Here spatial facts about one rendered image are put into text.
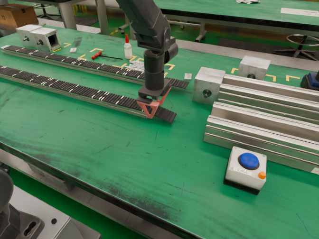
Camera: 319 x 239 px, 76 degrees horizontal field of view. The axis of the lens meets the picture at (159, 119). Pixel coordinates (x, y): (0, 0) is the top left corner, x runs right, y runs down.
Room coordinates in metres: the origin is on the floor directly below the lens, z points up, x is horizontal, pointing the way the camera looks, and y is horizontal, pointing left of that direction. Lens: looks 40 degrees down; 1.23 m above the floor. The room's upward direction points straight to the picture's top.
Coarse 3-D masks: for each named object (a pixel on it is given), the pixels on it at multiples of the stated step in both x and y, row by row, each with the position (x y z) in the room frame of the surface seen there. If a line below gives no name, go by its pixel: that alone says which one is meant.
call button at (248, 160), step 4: (244, 156) 0.30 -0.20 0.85; (248, 156) 0.30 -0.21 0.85; (252, 156) 0.30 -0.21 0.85; (256, 156) 0.31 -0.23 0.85; (240, 160) 0.30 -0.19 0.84; (244, 160) 0.29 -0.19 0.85; (248, 160) 0.29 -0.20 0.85; (252, 160) 0.29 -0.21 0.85; (256, 160) 0.29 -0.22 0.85; (244, 164) 0.29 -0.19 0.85; (248, 164) 0.28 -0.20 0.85; (252, 164) 0.28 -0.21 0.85; (256, 164) 0.28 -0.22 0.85
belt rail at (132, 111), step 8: (16, 80) 0.77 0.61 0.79; (24, 80) 0.75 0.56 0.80; (40, 88) 0.72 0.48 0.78; (48, 88) 0.70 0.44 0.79; (72, 96) 0.65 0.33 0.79; (80, 96) 0.63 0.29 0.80; (104, 104) 0.59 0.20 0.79; (112, 104) 0.58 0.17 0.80; (128, 112) 0.55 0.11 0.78; (136, 112) 0.55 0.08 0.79; (144, 112) 0.53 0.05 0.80
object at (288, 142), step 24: (216, 120) 0.42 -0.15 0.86; (240, 120) 0.45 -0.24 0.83; (264, 120) 0.43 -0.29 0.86; (288, 120) 0.42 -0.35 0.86; (216, 144) 0.40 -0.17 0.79; (240, 144) 0.38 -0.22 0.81; (264, 144) 0.36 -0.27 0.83; (288, 144) 0.34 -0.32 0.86; (312, 144) 0.33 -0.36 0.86; (312, 168) 0.31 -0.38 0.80
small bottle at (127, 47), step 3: (126, 36) 1.01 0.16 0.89; (126, 39) 1.01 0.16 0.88; (126, 42) 1.01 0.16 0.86; (126, 45) 1.00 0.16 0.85; (129, 45) 1.01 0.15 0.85; (126, 48) 1.00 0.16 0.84; (129, 48) 1.00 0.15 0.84; (126, 51) 1.00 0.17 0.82; (129, 51) 1.00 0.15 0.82; (126, 54) 1.00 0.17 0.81; (129, 54) 1.00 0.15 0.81; (126, 57) 1.00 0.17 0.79; (129, 57) 1.00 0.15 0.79
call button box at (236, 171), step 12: (240, 156) 0.31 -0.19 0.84; (264, 156) 0.31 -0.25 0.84; (228, 168) 0.28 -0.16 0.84; (240, 168) 0.28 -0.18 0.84; (252, 168) 0.28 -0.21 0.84; (264, 168) 0.28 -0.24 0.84; (228, 180) 0.28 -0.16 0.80; (240, 180) 0.27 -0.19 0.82; (252, 180) 0.26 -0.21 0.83; (264, 180) 0.25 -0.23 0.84; (252, 192) 0.25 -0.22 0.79
